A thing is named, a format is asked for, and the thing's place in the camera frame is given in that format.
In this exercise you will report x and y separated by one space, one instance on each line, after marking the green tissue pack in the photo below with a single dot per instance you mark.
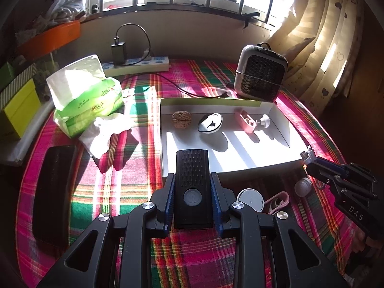
90 102

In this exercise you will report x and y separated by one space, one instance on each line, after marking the white mushroom-shaped plug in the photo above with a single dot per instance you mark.
264 121

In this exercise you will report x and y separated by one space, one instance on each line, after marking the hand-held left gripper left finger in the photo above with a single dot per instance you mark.
169 204

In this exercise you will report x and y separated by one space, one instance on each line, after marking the yellow-green box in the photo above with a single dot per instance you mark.
21 111

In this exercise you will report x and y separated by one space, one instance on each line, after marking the orange box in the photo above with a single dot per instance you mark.
51 37

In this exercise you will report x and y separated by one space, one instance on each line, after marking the black and white oval fob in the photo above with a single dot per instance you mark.
210 123

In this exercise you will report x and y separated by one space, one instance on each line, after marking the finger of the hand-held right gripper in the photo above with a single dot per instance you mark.
321 175
333 165

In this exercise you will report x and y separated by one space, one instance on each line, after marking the crumpled white tissue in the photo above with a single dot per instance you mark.
99 135

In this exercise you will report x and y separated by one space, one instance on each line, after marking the black long case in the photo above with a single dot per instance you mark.
54 192

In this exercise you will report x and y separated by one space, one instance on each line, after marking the black charger adapter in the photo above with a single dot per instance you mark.
118 54

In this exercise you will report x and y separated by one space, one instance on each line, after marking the white disc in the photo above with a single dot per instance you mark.
250 199

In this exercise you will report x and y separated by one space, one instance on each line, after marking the white power strip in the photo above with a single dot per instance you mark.
150 63

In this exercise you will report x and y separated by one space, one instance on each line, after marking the cream heart-print curtain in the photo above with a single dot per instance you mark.
324 36

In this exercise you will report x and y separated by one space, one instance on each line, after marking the pink plaid blanket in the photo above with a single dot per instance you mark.
192 261

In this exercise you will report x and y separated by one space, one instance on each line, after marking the brown walnut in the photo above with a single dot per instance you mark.
181 120

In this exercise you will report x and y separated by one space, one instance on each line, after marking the white cardboard box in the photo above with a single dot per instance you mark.
240 156

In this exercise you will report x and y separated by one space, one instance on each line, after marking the striped box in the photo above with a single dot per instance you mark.
18 82

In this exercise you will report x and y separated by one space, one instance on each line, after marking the small grey heater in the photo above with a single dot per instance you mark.
261 75

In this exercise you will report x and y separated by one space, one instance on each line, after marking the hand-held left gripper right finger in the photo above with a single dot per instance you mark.
216 204

